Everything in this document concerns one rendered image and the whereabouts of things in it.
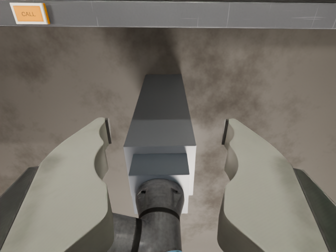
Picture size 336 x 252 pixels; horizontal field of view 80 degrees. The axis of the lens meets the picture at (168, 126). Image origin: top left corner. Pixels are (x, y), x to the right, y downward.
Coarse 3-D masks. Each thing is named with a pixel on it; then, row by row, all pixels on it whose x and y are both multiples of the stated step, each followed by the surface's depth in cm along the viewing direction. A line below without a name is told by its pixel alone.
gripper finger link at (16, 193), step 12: (36, 168) 8; (24, 180) 7; (12, 192) 7; (24, 192) 7; (0, 204) 6; (12, 204) 6; (0, 216) 6; (12, 216) 6; (0, 228) 6; (0, 240) 5
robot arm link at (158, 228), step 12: (144, 216) 52; (156, 216) 51; (168, 216) 52; (144, 228) 47; (156, 228) 48; (168, 228) 49; (144, 240) 45; (156, 240) 45; (168, 240) 46; (180, 240) 50
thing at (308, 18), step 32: (0, 0) 32; (32, 0) 32; (64, 0) 33; (96, 0) 33; (128, 0) 33; (160, 0) 33; (192, 0) 33; (224, 0) 33; (256, 0) 33; (288, 0) 33; (320, 0) 33
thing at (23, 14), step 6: (18, 6) 32; (24, 6) 32; (30, 6) 32; (36, 6) 32; (18, 12) 32; (24, 12) 32; (30, 12) 32; (36, 12) 32; (18, 18) 33; (24, 18) 33; (30, 18) 33; (36, 18) 33; (42, 18) 33; (48, 18) 34
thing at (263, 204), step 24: (240, 144) 9; (264, 144) 9; (240, 168) 8; (264, 168) 8; (288, 168) 8; (240, 192) 7; (264, 192) 7; (288, 192) 7; (240, 216) 6; (264, 216) 6; (288, 216) 6; (312, 216) 6; (240, 240) 6; (264, 240) 5; (288, 240) 5; (312, 240) 5
